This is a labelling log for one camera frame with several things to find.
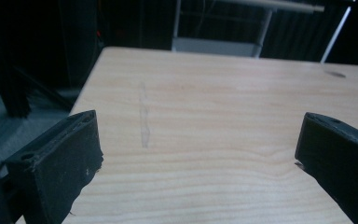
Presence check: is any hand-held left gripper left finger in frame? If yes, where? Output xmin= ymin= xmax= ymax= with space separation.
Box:
xmin=4 ymin=109 xmax=104 ymax=224

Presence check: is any white slanted metal rod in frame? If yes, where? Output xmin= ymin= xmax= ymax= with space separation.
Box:
xmin=320 ymin=6 xmax=353 ymax=64

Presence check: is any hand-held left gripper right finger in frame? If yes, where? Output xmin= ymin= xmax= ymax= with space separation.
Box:
xmin=294 ymin=111 xmax=358 ymax=224

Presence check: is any white metal stand frame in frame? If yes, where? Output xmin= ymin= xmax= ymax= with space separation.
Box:
xmin=171 ymin=0 xmax=325 ymax=59

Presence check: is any black stand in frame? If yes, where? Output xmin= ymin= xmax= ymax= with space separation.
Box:
xmin=0 ymin=62 xmax=76 ymax=152

